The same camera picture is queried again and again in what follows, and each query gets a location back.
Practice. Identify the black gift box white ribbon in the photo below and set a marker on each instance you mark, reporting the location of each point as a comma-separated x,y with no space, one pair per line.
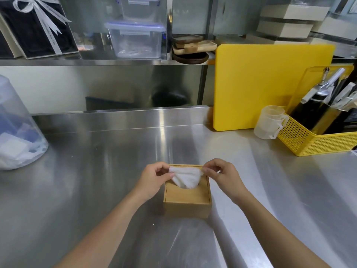
36,30

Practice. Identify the clear storage box purple lid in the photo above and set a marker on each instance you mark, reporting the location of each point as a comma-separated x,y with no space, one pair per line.
138,8
134,41

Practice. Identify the wooden tissue box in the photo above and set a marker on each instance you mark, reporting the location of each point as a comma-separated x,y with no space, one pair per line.
186,202

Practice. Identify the large clear plastic container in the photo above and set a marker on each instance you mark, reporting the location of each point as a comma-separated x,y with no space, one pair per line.
16,131

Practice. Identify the cream rectangular box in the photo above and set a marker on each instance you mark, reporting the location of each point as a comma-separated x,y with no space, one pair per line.
298,13
337,27
284,29

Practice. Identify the person's left forearm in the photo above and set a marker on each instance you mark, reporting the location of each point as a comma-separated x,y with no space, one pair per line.
100,234

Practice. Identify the dark wooden tray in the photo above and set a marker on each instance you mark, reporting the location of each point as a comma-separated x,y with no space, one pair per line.
187,39

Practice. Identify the person's right forearm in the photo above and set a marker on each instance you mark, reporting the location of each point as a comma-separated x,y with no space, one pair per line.
276,234

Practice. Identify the yellow plastic basket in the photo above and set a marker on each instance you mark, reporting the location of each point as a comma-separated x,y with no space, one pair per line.
309,142

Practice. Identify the person's right thumb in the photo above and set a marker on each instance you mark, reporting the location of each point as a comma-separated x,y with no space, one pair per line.
213,171

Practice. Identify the black bottle with metal spout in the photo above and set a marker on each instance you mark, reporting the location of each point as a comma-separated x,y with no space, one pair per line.
309,108

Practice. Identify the person's left thumb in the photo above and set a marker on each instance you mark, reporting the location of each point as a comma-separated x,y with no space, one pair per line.
164,175

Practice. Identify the clear plastic measuring cup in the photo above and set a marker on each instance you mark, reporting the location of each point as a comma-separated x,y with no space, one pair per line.
267,124

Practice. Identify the person's left hand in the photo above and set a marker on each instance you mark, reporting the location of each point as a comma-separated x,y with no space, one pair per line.
149,182

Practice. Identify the dark round wooden plate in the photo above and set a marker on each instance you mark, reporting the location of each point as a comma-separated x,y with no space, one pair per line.
191,58

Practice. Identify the stainless steel shelf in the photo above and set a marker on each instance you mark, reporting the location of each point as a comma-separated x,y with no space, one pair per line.
106,62

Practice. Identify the person's right hand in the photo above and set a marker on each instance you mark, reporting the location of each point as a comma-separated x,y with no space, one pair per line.
227,180

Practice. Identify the yellow cutting board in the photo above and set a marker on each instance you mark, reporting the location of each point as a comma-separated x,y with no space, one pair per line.
251,86

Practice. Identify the light wooden tray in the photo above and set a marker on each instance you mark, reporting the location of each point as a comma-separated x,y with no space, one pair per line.
195,47

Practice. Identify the white tissue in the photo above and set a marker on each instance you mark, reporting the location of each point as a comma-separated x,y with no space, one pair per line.
185,177

